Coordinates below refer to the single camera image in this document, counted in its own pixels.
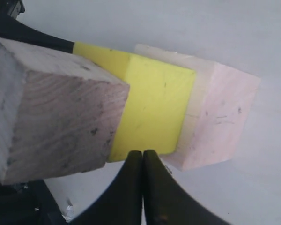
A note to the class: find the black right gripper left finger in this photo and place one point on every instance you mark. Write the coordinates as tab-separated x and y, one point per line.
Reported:
121	202

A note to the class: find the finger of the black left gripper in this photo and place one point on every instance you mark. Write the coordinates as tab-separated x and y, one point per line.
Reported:
12	29

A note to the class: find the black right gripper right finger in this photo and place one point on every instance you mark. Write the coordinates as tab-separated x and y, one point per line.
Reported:
165	202

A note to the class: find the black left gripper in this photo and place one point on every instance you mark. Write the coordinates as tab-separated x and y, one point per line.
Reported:
29	204

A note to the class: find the yellow cube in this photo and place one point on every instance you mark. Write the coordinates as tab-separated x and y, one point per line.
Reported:
157	102

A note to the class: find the striped plywood cube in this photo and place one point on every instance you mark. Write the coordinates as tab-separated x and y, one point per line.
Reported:
58	113

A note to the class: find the large pale wooden cube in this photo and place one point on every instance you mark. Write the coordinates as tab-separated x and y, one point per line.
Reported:
218	108

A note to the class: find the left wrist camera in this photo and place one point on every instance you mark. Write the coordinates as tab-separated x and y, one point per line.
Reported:
15	7

